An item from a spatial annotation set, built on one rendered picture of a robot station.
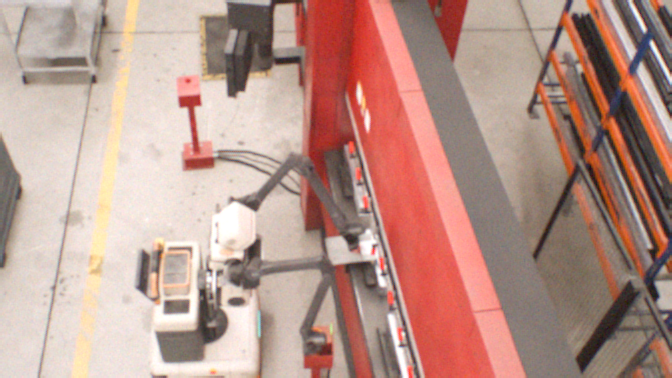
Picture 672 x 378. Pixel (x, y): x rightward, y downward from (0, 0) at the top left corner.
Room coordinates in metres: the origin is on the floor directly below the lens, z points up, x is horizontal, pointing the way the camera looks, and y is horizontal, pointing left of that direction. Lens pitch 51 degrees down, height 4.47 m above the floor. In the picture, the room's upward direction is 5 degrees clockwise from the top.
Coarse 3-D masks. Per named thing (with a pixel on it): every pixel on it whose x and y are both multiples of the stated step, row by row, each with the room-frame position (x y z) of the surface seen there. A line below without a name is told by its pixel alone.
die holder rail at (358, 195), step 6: (348, 150) 3.15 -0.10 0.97; (354, 150) 3.15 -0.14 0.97; (348, 156) 3.10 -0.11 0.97; (348, 162) 3.06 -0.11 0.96; (354, 162) 3.05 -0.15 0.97; (348, 168) 3.04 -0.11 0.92; (354, 168) 3.00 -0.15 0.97; (354, 174) 2.95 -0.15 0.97; (354, 180) 2.90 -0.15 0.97; (360, 180) 2.91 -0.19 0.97; (354, 186) 2.89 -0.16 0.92; (360, 186) 2.86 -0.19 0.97; (354, 192) 2.86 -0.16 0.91; (360, 192) 2.82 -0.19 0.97; (360, 198) 2.77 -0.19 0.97; (360, 204) 2.72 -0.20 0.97; (360, 210) 2.72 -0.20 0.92; (360, 216) 2.70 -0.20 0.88
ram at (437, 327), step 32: (352, 32) 3.21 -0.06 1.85; (352, 64) 3.15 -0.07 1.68; (352, 96) 3.08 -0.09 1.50; (384, 96) 2.54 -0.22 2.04; (384, 128) 2.47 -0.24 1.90; (384, 160) 2.40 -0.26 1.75; (384, 192) 2.32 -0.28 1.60; (416, 192) 1.96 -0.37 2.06; (384, 224) 2.25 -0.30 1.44; (416, 224) 1.89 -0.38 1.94; (416, 256) 1.82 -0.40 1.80; (416, 288) 1.74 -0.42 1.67; (448, 288) 1.50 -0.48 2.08; (416, 320) 1.66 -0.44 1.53; (448, 320) 1.43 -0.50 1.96; (448, 352) 1.35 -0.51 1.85
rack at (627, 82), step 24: (600, 24) 4.10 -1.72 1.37; (552, 48) 4.61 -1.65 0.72; (576, 48) 4.27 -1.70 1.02; (624, 72) 3.62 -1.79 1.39; (552, 96) 4.49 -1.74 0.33; (600, 96) 3.75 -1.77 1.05; (552, 120) 4.20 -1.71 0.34; (576, 120) 3.89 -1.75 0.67; (648, 120) 3.20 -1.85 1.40; (624, 144) 3.32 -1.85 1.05; (600, 168) 3.42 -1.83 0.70; (576, 192) 3.52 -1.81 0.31; (648, 216) 2.78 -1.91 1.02; (624, 240) 2.84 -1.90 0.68
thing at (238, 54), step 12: (240, 36) 3.44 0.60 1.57; (252, 36) 3.57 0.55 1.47; (228, 48) 3.29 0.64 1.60; (240, 48) 3.33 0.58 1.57; (252, 48) 3.56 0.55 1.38; (228, 60) 3.25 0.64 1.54; (240, 60) 3.28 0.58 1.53; (228, 72) 3.25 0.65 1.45; (240, 72) 3.28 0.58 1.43; (228, 84) 3.25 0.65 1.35; (240, 84) 3.28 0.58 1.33; (228, 96) 3.25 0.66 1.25
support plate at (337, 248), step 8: (328, 240) 2.42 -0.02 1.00; (336, 240) 2.43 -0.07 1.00; (360, 240) 2.44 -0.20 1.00; (368, 240) 2.45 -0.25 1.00; (328, 248) 2.37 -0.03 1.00; (336, 248) 2.37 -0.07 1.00; (344, 248) 2.38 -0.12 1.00; (328, 256) 2.32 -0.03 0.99; (336, 256) 2.32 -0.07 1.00; (344, 256) 2.32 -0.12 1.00; (352, 256) 2.33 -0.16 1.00; (360, 256) 2.33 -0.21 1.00; (368, 256) 2.34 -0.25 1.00; (336, 264) 2.27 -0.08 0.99
